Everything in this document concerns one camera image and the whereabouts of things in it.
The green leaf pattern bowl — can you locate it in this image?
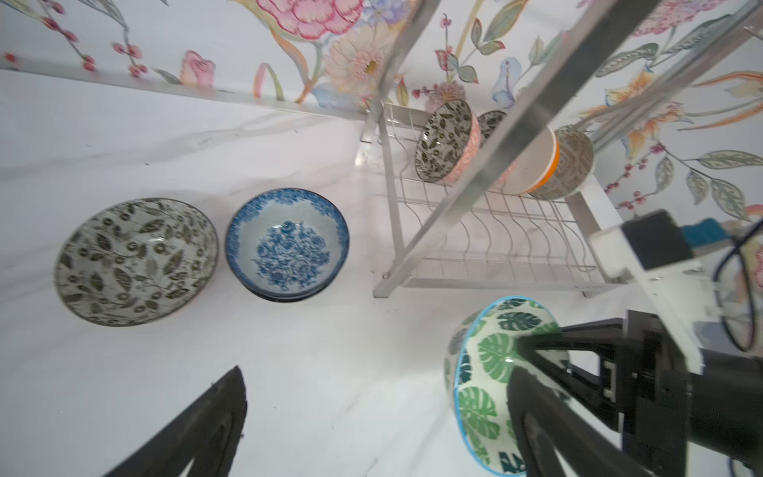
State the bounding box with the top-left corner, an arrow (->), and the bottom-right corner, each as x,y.
444,296 -> 571,476

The steel two-tier dish rack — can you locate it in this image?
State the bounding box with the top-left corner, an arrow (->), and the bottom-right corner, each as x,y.
354,0 -> 763,299

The orange white bowl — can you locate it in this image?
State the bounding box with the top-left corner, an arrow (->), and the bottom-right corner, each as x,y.
498,126 -> 560,195

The black floral pattern bowl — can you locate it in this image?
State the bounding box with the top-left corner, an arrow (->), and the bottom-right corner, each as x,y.
476,109 -> 517,180

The green geometric pattern bowl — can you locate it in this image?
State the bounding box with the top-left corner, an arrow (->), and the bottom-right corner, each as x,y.
529,126 -> 595,201

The red pattern bowl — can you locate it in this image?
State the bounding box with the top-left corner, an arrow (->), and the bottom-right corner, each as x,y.
414,99 -> 482,184

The blue floral bowl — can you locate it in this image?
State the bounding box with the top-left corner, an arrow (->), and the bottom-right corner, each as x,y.
225,188 -> 350,303

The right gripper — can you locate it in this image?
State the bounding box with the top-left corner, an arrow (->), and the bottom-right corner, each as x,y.
517,210 -> 739,475

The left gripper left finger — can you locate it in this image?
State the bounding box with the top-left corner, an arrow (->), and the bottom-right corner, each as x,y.
108,367 -> 248,476

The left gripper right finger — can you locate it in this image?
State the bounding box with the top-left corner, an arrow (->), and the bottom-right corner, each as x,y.
508,366 -> 653,476

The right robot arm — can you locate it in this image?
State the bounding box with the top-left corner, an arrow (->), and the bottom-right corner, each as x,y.
506,210 -> 762,476

